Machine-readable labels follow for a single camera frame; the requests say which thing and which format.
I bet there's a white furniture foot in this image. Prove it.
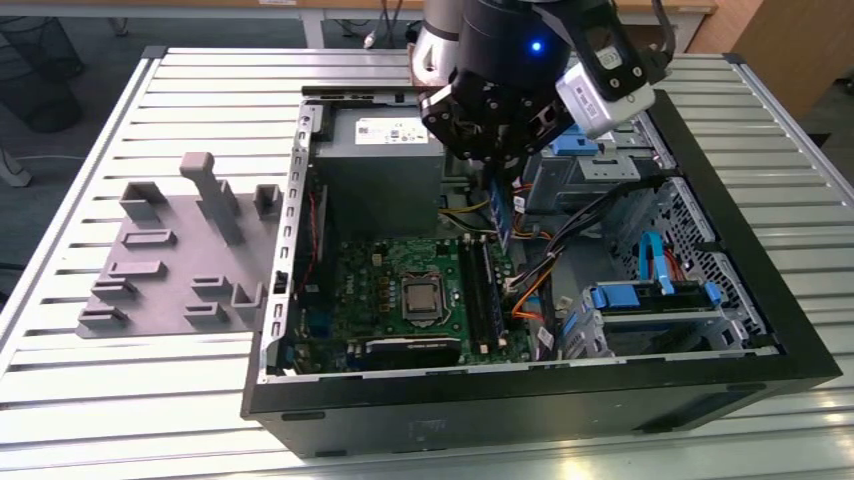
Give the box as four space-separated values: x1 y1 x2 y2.
0 144 32 189

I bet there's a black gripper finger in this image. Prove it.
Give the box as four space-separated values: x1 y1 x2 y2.
506 98 577 166
418 82 515 162

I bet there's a black camera cable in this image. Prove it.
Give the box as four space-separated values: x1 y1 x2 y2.
650 0 681 55

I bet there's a hanging black cable white plug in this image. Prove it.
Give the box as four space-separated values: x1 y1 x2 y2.
363 0 402 50

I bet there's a metal drive cage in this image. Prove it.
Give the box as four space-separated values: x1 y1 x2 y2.
523 117 676 214

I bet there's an empty black RAM slot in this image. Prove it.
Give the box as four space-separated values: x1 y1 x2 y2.
459 238 489 351

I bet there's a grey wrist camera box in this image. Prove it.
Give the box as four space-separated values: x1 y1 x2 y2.
543 0 660 141

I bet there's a black cable bundle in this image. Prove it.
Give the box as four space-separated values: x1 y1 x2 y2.
510 177 669 296

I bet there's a grey power supply unit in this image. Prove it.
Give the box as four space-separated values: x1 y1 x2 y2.
313 107 447 239

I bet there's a green motherboard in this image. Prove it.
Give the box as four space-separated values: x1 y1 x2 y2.
293 234 535 374

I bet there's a blue flat wire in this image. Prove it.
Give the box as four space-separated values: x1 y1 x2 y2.
638 232 676 296

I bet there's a grey plastic parts rack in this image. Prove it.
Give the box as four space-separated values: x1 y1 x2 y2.
74 151 286 340

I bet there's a blue plastic drive carrier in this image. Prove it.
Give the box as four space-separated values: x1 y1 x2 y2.
550 124 596 156

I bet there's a metal disk bay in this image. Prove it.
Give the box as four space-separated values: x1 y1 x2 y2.
557 294 780 359

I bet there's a silver CPU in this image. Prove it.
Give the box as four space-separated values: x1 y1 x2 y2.
402 283 443 314

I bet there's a RAM stick with blue label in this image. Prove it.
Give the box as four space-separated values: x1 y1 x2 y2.
485 157 519 250

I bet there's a yellow wire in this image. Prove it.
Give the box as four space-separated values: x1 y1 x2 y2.
439 194 493 215

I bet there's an orange wire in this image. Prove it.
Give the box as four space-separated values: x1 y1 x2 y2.
511 287 555 321

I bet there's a CPU socket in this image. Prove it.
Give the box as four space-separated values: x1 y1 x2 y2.
394 268 453 330

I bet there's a hard disk in blue carrier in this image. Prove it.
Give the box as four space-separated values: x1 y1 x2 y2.
590 282 721 314

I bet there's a wooden cabinet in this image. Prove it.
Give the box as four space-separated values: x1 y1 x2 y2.
693 0 854 136

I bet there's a black open PC case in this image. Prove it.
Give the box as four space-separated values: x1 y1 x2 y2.
238 84 844 459

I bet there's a black graphics card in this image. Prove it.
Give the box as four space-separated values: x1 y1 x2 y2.
363 337 463 370

